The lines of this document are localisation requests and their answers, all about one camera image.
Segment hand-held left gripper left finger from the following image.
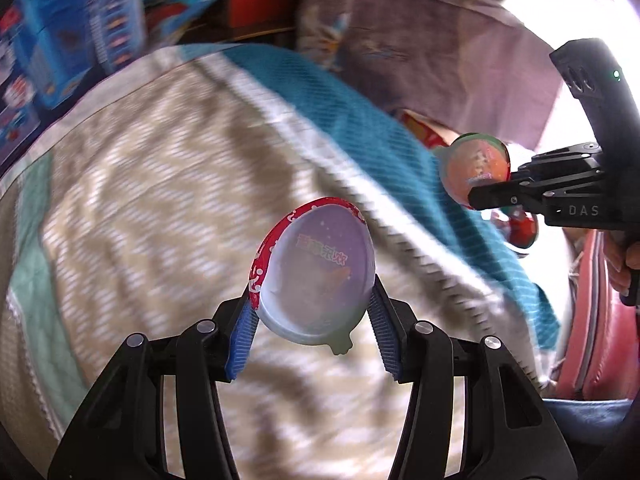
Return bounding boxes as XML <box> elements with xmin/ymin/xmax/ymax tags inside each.
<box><xmin>47</xmin><ymin>297</ymin><xmax>261</xmax><ymax>480</ymax></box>

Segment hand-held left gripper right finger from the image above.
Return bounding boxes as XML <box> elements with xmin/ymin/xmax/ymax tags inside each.
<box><xmin>367</xmin><ymin>277</ymin><xmax>581</xmax><ymax>480</ymax></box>

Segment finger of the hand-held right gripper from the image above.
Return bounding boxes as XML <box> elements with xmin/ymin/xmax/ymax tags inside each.
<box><xmin>467</xmin><ymin>172</ymin><xmax>608</xmax><ymax>213</ymax></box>
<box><xmin>507</xmin><ymin>142</ymin><xmax>603</xmax><ymax>182</ymax></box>

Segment orange jelly cup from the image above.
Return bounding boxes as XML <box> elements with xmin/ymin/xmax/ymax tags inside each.
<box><xmin>432</xmin><ymin>132</ymin><xmax>512</xmax><ymax>208</ymax></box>

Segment person's right hand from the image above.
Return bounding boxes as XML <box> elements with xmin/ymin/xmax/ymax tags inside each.
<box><xmin>602</xmin><ymin>232</ymin><xmax>631</xmax><ymax>298</ymax></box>

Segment red yellow carton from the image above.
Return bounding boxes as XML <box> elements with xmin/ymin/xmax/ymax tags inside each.
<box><xmin>400</xmin><ymin>110</ymin><xmax>463</xmax><ymax>148</ymax></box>

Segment beige and teal printed blanket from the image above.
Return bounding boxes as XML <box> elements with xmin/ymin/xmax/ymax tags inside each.
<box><xmin>0</xmin><ymin>42</ymin><xmax>561</xmax><ymax>480</ymax></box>

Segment purple floral cloth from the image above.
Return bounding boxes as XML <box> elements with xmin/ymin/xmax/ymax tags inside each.
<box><xmin>285</xmin><ymin>0</ymin><xmax>571</xmax><ymax>148</ymax></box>

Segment pink leather bag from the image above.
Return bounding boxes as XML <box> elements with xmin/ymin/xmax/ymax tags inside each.
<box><xmin>552</xmin><ymin>230</ymin><xmax>640</xmax><ymax>403</ymax></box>

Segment person's blue jeans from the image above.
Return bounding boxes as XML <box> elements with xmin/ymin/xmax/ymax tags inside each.
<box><xmin>542</xmin><ymin>399</ymin><xmax>633</xmax><ymax>480</ymax></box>

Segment blue toy box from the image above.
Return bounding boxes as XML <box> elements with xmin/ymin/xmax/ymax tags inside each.
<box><xmin>0</xmin><ymin>0</ymin><xmax>148</xmax><ymax>161</ymax></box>

